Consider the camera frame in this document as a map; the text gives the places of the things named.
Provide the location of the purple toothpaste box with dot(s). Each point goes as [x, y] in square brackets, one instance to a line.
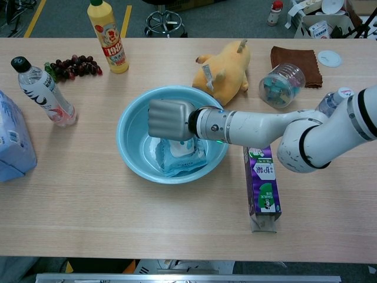
[262, 182]

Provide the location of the brown folded cloth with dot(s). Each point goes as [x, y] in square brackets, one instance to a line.
[297, 59]

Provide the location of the chrome office chair base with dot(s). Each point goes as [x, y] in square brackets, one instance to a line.
[165, 20]

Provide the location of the light blue plastic basin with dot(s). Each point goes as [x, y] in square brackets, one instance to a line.
[132, 138]

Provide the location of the clear water bottle white cap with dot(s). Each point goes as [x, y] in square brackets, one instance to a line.
[331, 100]

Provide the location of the aluminium profile rail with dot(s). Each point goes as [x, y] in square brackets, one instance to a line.
[188, 278]

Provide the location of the purple plastic grape bunch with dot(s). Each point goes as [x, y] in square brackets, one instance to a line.
[76, 67]

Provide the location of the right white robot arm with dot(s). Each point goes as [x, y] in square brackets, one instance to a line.
[265, 126]

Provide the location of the yellow plush dinosaur toy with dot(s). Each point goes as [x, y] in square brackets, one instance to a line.
[229, 70]

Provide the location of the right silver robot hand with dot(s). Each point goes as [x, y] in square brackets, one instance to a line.
[169, 119]

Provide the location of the red and white bottle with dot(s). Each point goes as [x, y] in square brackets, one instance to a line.
[274, 13]

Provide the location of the blue tissue paper pack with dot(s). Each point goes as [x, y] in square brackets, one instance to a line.
[13, 141]

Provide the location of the clear jar of clips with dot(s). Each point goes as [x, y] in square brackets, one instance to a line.
[279, 87]

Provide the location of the clear drink bottle black cap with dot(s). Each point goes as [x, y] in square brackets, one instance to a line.
[44, 91]

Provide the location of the blue wet wipes pack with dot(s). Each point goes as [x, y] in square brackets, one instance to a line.
[182, 160]

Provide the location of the white cardboard box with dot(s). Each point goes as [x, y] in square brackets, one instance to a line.
[324, 20]

